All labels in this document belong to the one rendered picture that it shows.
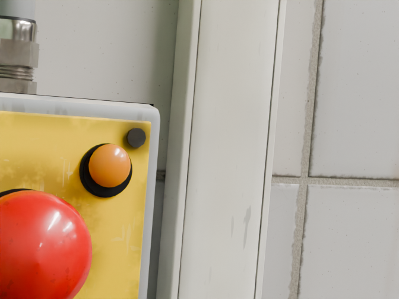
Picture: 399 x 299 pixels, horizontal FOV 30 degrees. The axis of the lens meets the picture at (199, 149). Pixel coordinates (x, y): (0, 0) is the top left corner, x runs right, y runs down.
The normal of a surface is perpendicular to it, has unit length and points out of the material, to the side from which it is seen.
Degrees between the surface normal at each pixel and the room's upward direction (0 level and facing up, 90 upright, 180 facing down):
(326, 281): 90
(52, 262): 91
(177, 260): 90
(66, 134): 90
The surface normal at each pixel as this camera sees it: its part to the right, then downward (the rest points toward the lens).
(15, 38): 0.43, 0.03
